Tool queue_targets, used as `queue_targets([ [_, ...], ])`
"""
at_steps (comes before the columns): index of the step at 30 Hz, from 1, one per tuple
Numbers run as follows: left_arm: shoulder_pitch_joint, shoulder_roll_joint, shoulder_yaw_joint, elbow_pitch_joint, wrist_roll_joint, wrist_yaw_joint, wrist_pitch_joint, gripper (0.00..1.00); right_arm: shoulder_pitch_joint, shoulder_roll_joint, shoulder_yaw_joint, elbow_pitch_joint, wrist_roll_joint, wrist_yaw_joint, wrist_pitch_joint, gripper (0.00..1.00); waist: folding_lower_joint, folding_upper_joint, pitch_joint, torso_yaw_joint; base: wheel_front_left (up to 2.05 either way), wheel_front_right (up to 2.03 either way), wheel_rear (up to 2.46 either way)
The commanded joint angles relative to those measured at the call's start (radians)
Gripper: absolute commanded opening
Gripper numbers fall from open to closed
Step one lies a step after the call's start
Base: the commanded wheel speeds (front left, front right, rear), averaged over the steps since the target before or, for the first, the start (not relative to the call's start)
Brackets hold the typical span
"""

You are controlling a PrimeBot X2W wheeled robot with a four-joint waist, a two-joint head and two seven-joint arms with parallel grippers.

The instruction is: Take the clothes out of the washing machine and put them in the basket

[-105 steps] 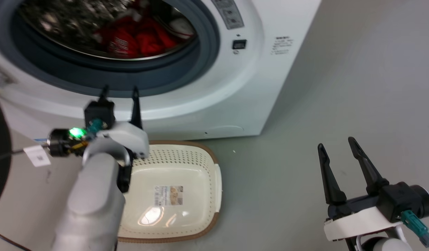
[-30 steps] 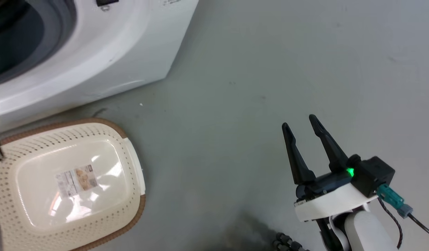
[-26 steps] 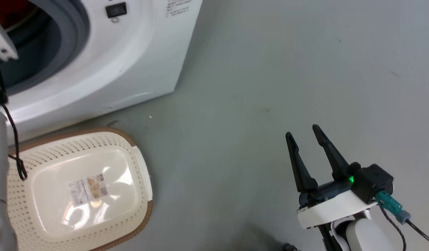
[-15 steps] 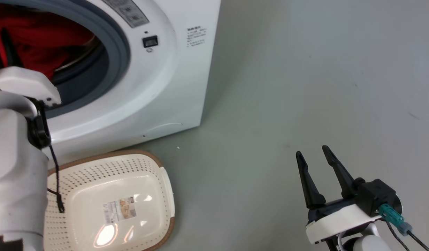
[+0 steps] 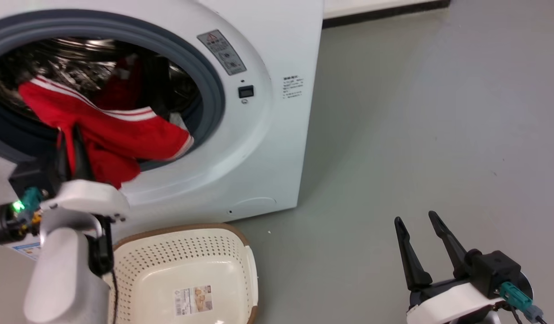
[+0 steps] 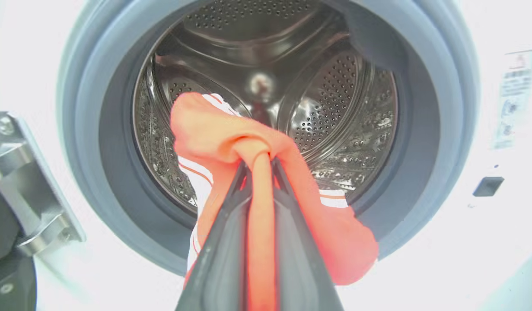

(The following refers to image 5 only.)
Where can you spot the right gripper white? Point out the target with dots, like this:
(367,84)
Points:
(448,301)

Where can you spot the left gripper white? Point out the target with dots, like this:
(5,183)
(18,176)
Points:
(85,198)

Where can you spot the red garment with white stripes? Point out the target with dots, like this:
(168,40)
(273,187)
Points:
(119,135)

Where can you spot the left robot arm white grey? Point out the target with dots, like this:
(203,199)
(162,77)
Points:
(63,279)

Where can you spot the cream perforated laundry basket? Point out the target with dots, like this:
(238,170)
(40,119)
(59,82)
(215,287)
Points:
(146,270)

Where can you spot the grey washing machine door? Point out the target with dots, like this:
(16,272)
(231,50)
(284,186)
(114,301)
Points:
(2,283)

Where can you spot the white front-load washing machine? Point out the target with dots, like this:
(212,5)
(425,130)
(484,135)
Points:
(276,157)

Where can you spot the teal connector left wrist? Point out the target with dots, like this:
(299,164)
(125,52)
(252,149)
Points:
(33,199)

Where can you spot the teal connector wrist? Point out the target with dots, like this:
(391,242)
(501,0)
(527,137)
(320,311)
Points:
(517,299)
(33,199)

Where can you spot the stainless steel washer drum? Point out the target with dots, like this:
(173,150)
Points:
(74,63)

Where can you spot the teal connector right wrist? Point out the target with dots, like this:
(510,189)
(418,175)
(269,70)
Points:
(517,299)

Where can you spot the blue white door sticker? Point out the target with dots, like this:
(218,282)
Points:
(27,250)

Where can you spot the grey rubber door gasket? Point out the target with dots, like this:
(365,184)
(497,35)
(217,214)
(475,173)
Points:
(210,90)

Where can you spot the round white filter cover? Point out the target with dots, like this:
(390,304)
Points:
(258,207)

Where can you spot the grey warning sticker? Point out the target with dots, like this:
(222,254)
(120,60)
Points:
(222,52)

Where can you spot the paper product label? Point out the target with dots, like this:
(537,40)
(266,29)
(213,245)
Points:
(193,300)

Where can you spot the black door latch socket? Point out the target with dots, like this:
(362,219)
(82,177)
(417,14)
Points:
(246,92)

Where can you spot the small printed text label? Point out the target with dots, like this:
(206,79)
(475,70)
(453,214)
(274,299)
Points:
(293,87)

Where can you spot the black baseboard strip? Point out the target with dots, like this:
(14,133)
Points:
(385,14)

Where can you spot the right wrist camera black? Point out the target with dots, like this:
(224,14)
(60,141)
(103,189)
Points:
(495,270)

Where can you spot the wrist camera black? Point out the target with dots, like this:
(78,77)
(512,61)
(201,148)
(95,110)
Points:
(495,270)
(4,222)

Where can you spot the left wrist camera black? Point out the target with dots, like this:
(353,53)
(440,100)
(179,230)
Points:
(4,222)

